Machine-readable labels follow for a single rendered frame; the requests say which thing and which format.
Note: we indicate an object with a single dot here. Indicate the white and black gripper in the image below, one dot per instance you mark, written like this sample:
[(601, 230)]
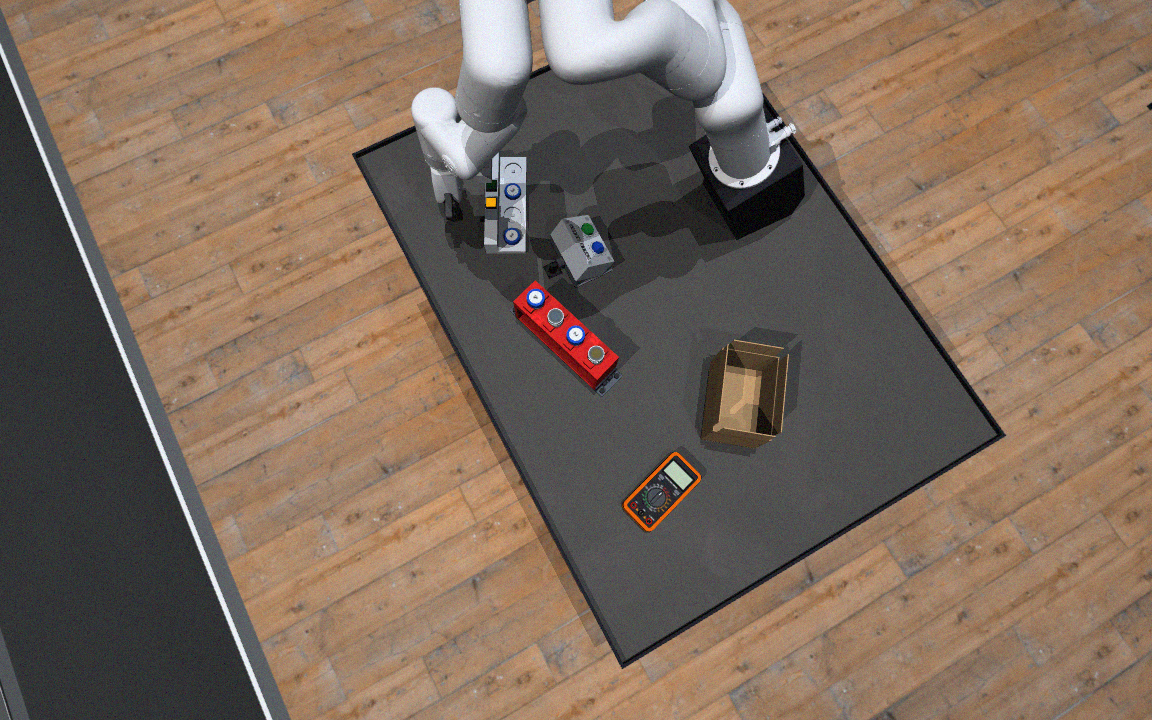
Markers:
[(445, 184)]

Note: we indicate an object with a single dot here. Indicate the brown cardboard box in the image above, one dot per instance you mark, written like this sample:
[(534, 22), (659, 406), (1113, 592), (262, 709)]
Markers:
[(740, 401)]

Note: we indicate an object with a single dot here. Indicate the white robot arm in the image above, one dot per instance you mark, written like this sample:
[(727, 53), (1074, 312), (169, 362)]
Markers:
[(695, 49)]

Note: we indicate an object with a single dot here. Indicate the orange digital multimeter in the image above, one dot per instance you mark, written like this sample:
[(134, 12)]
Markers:
[(661, 491)]

